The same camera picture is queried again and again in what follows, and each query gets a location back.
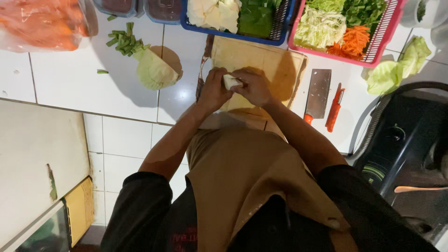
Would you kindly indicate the person's right hand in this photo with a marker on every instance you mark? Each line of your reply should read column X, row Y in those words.
column 257, row 89

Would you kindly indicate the person's left hand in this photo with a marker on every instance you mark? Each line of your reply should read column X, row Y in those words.
column 211, row 91

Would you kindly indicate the person's right fingers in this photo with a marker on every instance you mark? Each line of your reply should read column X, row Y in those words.
column 241, row 73

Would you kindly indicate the person's left fingers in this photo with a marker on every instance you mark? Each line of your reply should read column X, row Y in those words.
column 221, row 71

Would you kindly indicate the small white vegetable piece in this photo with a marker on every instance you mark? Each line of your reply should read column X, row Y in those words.
column 230, row 81

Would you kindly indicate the wooden cutting board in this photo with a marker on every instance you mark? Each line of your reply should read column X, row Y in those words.
column 266, row 59

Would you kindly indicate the dark green leaves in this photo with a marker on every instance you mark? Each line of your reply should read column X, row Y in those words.
column 257, row 19

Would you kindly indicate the white cabbage chunks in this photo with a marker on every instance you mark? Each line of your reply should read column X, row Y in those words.
column 213, row 14

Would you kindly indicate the cut cabbage half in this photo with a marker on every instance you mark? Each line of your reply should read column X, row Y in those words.
column 154, row 70

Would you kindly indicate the blue plastic basket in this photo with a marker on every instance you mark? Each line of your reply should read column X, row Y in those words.
column 285, row 21

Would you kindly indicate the clear plastic container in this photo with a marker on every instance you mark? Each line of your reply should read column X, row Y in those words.
column 117, row 7
column 162, row 10

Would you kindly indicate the shredded pale cabbage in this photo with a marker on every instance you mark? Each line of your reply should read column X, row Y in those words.
column 320, row 29

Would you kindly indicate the orange vegetable peeler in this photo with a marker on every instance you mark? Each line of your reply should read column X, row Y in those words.
column 334, row 110

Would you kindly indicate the pile of cut green beans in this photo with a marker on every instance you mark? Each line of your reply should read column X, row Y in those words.
column 124, row 42

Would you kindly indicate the brown apron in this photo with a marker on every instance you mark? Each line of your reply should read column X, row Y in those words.
column 245, row 182

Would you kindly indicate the light green lettuce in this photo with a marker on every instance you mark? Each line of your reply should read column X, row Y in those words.
column 325, row 4

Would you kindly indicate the shredded orange carrot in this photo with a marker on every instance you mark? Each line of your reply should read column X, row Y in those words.
column 353, row 42

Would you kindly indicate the single green bean piece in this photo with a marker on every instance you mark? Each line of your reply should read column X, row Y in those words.
column 111, row 18
column 102, row 71

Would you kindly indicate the chopped green vegetables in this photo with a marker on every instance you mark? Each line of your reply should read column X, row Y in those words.
column 364, row 11

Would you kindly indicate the large loose cabbage leaf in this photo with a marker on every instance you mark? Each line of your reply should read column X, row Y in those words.
column 383, row 77

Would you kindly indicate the pink plastic basket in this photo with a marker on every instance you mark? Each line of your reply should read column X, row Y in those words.
column 381, row 38

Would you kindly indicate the black shirt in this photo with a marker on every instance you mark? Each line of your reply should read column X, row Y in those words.
column 147, row 217

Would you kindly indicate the small loose cabbage leaf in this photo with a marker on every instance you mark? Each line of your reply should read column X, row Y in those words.
column 416, row 56

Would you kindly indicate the black gas stove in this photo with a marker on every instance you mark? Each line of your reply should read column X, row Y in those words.
column 406, row 154

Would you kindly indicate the plastic bag of carrots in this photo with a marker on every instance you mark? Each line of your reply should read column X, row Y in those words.
column 42, row 24

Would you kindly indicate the white bowl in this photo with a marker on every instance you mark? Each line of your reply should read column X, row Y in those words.
column 425, row 12

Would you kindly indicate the yellow board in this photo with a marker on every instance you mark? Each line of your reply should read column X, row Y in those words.
column 79, row 210

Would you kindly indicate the white cabinet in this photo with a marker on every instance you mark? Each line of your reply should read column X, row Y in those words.
column 31, row 157

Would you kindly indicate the wooden spatula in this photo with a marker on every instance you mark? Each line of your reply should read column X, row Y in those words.
column 420, row 189

